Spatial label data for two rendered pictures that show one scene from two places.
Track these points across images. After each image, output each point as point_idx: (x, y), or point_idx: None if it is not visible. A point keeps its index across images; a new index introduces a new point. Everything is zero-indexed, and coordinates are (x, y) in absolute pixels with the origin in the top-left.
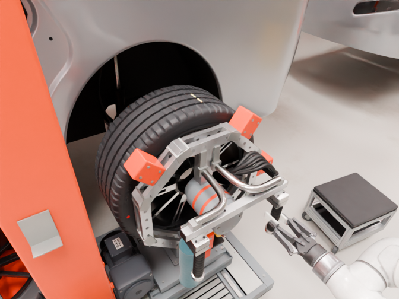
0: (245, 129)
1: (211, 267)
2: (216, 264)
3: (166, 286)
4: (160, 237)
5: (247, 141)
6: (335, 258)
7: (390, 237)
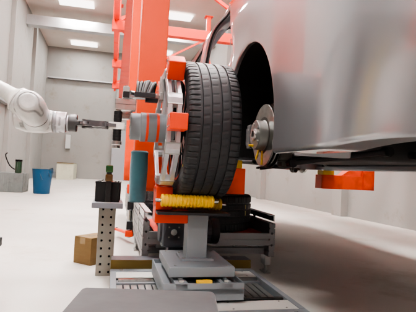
0: (166, 68)
1: (163, 280)
2: (165, 282)
3: (160, 251)
4: (155, 154)
5: (166, 80)
6: (60, 111)
7: (38, 95)
